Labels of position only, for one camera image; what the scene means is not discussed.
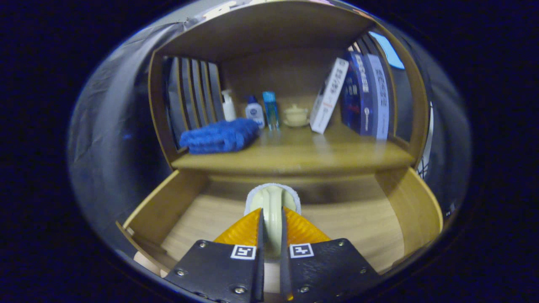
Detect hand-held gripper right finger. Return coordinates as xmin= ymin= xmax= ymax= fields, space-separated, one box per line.
xmin=280 ymin=206 xmax=382 ymax=301

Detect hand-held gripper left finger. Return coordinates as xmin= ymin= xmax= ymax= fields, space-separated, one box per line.
xmin=164 ymin=207 xmax=265 ymax=303

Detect cream handled sponge brush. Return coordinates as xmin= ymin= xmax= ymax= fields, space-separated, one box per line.
xmin=244 ymin=183 xmax=302 ymax=259

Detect wooden drawer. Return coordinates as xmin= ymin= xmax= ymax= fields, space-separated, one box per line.
xmin=116 ymin=168 xmax=443 ymax=274

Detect wooden cabinet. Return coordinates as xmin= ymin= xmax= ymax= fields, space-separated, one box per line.
xmin=147 ymin=0 xmax=430 ymax=177

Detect blue folded towel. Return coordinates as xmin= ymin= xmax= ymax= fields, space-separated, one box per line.
xmin=180 ymin=118 xmax=260 ymax=154

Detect cream lidded teacup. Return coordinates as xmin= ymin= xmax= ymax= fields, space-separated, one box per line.
xmin=283 ymin=104 xmax=310 ymax=128

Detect white bottle blue cap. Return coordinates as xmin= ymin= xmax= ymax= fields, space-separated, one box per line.
xmin=245 ymin=96 xmax=266 ymax=129

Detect clear blue bottle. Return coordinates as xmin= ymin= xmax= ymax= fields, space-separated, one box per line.
xmin=262 ymin=91 xmax=280 ymax=130

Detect white pump bottle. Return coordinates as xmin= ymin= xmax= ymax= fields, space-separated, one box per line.
xmin=221 ymin=89 xmax=237 ymax=122

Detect white book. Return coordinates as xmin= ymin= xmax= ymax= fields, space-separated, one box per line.
xmin=310 ymin=58 xmax=350 ymax=134

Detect dark blue book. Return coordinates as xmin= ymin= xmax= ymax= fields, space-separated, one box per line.
xmin=340 ymin=51 xmax=374 ymax=136

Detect white stand pole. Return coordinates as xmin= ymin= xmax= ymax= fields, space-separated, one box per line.
xmin=421 ymin=101 xmax=434 ymax=178

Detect pale grey-blue book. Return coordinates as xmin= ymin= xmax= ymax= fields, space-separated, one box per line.
xmin=366 ymin=53 xmax=390 ymax=140

